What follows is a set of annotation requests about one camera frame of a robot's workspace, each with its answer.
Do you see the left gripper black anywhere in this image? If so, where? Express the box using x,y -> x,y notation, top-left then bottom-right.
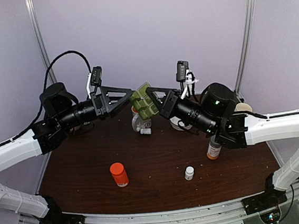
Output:
54,83 -> 136,131

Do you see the green pill organizer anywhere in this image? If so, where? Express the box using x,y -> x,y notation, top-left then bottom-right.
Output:
130,82 -> 159,120

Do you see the large orange pill bottle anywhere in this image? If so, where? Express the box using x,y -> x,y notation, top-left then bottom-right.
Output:
112,169 -> 129,187

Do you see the small white pill bottle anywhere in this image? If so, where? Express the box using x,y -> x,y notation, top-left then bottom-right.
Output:
184,166 -> 195,181

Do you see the orange bottle cap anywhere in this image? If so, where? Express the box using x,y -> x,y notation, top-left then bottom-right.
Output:
110,162 -> 125,177

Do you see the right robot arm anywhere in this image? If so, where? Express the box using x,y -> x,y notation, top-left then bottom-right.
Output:
146,83 -> 299,208

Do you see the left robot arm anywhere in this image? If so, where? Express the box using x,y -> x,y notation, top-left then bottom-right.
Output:
0,82 -> 133,224

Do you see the white fluted bowl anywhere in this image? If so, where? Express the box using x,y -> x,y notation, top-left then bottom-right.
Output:
169,116 -> 192,131

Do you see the floral mug yellow inside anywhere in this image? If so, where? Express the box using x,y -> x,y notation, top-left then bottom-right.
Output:
131,106 -> 152,133

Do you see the amber bottle grey cap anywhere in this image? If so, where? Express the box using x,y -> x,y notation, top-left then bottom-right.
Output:
207,135 -> 221,160

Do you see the cream ribbed mug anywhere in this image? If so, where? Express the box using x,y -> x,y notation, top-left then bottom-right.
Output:
235,102 -> 253,112

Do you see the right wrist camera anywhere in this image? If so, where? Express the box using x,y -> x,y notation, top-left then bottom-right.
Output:
176,60 -> 189,83

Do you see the left black braided cable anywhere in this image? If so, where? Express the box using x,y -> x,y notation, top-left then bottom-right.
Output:
1,48 -> 99,137

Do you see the aluminium front rail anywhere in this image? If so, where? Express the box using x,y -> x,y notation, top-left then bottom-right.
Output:
10,179 -> 299,224

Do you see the left aluminium frame post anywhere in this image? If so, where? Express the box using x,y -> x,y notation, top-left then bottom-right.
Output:
24,0 -> 57,87

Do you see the aluminium frame post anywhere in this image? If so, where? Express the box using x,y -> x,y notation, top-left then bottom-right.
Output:
24,0 -> 57,87
235,0 -> 255,95

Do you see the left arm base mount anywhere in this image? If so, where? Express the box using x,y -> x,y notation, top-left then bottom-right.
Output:
37,196 -> 85,224

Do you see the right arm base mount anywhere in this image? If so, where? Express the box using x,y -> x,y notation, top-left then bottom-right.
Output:
241,177 -> 287,215

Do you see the right aluminium frame post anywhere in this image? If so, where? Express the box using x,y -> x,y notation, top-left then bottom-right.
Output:
235,0 -> 255,95

